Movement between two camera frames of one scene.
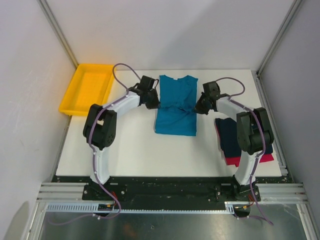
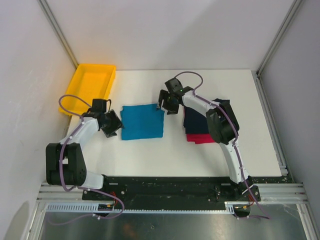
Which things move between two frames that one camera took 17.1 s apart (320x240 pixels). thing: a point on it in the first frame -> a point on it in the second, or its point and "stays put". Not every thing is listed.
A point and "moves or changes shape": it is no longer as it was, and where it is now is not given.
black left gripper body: (152, 101) -> (105, 113)
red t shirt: (235, 160) -> (199, 138)
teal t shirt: (176, 114) -> (144, 121)
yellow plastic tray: (90, 85) stays put
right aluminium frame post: (257, 73) stays put
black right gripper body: (202, 105) -> (172, 106)
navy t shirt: (227, 129) moves or changes shape
